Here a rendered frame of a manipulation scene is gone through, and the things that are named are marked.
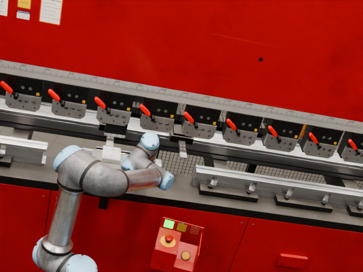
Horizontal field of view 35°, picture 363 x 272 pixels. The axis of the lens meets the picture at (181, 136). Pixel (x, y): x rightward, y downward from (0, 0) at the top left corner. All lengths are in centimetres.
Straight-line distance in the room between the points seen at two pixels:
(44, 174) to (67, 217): 68
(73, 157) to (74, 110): 64
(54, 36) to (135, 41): 33
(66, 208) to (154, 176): 36
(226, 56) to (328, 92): 51
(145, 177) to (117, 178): 20
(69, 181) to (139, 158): 42
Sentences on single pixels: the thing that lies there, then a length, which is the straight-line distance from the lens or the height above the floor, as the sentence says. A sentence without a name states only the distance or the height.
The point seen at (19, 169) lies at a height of 87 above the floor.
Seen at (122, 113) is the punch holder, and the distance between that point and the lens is 261.
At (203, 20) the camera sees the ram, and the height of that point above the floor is 174.
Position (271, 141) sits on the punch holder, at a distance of 276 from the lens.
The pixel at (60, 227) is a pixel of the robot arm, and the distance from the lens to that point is 216.
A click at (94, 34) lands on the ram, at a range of 245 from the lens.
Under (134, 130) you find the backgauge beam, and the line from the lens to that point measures 299.
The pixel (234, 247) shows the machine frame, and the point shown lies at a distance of 302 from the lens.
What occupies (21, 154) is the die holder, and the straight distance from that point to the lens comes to 281.
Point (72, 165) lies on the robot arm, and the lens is 200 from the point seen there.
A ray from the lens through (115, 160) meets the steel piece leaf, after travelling 269.
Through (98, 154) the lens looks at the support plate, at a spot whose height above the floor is 100.
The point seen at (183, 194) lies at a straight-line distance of 282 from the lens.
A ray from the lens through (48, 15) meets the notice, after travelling 243.
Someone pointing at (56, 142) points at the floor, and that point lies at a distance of 451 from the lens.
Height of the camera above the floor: 260
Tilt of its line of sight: 32 degrees down
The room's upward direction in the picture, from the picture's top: 15 degrees clockwise
